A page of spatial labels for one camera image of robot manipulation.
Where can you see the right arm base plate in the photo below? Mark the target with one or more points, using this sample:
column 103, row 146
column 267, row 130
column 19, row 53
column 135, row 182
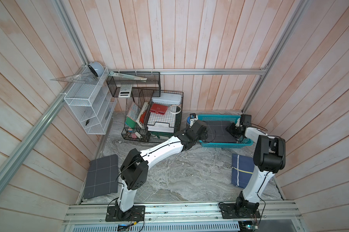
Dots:
column 236, row 211

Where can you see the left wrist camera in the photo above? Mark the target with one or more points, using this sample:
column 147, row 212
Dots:
column 192, row 117

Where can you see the red wallet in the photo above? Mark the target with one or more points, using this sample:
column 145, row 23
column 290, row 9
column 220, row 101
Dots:
column 158, row 109

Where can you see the teal plastic basket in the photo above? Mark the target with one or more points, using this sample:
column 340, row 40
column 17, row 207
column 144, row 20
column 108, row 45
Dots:
column 232, row 118

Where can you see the small round grey clock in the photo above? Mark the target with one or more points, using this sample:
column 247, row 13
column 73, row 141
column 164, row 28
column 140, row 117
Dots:
column 96, row 69

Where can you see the green book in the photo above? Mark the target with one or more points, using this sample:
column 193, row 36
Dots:
column 130, row 122

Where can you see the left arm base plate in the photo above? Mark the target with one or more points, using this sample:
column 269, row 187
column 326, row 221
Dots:
column 114, row 214

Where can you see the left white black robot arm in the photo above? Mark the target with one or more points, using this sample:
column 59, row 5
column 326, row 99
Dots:
column 134, row 170

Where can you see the white calculator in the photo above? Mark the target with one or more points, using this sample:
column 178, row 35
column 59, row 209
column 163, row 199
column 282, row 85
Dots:
column 125, row 91

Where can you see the navy blue folded pillowcase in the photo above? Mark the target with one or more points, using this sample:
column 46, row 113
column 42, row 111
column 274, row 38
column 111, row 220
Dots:
column 242, row 170

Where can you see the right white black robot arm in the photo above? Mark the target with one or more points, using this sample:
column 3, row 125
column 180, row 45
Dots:
column 269, row 157

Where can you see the clear set square ruler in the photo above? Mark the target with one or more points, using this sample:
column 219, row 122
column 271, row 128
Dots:
column 127, row 76

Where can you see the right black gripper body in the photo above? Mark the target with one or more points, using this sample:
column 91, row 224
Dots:
column 233, row 129

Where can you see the black wire desk organizer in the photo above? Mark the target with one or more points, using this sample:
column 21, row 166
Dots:
column 151, row 127

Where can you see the white wire wall shelf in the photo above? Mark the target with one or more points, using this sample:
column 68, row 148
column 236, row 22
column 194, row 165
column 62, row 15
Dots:
column 92, row 104

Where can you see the white plastic box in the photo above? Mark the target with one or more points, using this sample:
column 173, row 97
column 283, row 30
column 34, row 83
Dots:
column 168, row 98

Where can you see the dark grey checked pillowcase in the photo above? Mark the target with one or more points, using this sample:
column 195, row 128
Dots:
column 217, row 132

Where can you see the aluminium front rail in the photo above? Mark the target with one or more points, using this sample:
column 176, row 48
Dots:
column 180, row 212

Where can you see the blue lidded pen jar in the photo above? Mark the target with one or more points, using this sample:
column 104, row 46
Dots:
column 191, row 118

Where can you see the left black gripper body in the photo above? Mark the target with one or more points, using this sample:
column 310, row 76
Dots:
column 203, row 136

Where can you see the clear triangle ruler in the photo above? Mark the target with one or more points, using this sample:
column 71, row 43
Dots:
column 83, row 78

